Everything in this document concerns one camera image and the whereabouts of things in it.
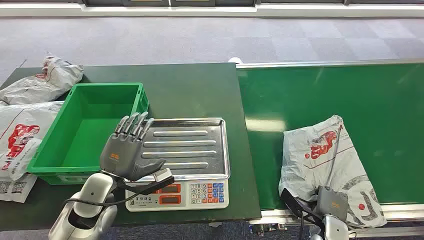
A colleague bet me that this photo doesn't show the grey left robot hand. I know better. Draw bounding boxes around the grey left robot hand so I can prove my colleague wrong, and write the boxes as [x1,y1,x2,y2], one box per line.
[99,111,167,182]

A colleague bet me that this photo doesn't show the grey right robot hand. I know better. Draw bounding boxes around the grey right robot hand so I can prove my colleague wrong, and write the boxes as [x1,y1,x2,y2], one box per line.
[315,185,349,223]

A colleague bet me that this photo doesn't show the grey plastic mailer package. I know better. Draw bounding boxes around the grey plastic mailer package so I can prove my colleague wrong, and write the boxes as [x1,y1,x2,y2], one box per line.
[278,114,388,229]

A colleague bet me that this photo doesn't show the crumpled grey mailer package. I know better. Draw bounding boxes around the crumpled grey mailer package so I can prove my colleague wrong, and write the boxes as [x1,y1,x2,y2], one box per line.
[0,54,85,106]

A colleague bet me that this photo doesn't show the green conveyor belt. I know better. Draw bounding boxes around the green conveyor belt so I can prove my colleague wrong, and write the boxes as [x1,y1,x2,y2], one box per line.
[237,62,424,211]

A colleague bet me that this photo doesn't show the green plastic crate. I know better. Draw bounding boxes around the green plastic crate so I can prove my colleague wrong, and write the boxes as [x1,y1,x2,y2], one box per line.
[27,82,150,185]

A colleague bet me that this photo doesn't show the steel scale weighing tray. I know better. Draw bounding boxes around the steel scale weighing tray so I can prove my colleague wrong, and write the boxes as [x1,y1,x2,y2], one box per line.
[134,117,231,183]

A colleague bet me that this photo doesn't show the white electronic scale body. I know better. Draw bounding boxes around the white electronic scale body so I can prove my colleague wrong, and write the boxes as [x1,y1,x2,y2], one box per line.
[124,178,230,213]

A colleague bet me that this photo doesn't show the flat white mailer red print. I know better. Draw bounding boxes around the flat white mailer red print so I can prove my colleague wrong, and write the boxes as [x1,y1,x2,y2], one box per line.
[0,100,64,204]

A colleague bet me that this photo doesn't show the white window ledge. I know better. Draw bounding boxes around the white window ledge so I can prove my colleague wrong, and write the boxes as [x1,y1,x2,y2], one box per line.
[0,2,424,18]

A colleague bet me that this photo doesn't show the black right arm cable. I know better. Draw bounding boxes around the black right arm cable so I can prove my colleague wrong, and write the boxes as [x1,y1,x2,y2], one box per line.
[298,206,306,240]

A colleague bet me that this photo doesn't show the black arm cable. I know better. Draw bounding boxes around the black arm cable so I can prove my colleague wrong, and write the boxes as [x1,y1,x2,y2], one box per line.
[298,206,306,240]
[62,185,157,208]

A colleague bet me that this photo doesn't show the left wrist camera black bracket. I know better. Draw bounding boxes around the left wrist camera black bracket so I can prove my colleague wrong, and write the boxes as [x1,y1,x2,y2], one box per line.
[116,167,176,196]

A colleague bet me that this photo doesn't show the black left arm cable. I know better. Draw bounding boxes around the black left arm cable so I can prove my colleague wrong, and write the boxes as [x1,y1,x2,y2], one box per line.
[62,185,157,208]

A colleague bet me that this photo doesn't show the aluminium conveyor frame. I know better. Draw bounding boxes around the aluminium conveyor frame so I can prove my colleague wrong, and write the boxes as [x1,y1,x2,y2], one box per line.
[235,58,424,239]

